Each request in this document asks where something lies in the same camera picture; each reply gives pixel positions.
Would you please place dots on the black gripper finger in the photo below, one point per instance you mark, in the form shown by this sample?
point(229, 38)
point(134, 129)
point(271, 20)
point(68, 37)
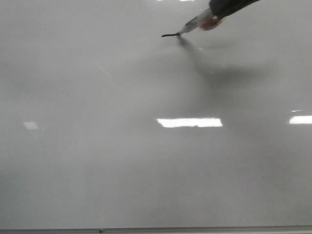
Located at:
point(223, 8)

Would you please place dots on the black white whiteboard marker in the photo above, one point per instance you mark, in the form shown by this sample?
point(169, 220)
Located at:
point(205, 21)

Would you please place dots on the white whiteboard with aluminium frame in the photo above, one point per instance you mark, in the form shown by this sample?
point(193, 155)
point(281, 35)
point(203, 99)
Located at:
point(109, 121)

